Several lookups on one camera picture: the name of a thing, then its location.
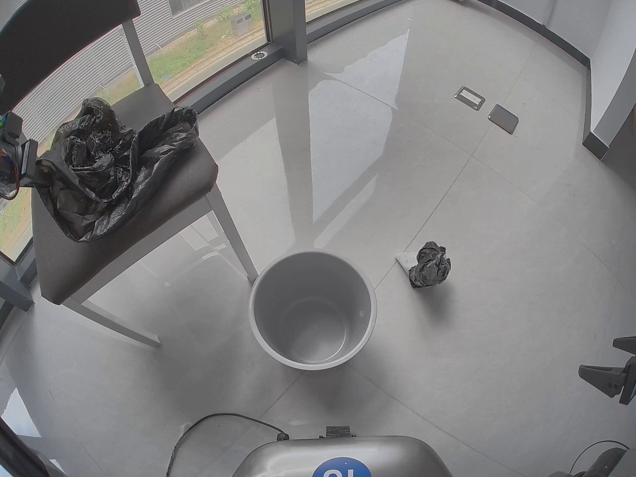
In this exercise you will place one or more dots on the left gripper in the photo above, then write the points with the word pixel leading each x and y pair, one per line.
pixel 29 164

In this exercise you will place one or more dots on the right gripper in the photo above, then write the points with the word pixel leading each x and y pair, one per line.
pixel 630 383

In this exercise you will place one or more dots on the black plastic bag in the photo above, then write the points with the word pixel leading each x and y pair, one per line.
pixel 99 187

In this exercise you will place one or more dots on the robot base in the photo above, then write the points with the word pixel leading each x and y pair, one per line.
pixel 298 457

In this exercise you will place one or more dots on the white trash bin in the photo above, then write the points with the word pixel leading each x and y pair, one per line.
pixel 268 316

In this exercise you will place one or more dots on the dark grey white-legged chair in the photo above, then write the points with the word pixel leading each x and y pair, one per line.
pixel 186 182

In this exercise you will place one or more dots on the crumpled black plastic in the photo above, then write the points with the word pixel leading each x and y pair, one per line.
pixel 430 266

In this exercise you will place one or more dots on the window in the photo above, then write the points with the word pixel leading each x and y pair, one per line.
pixel 285 13

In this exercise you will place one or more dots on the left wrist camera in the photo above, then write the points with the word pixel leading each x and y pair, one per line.
pixel 12 124

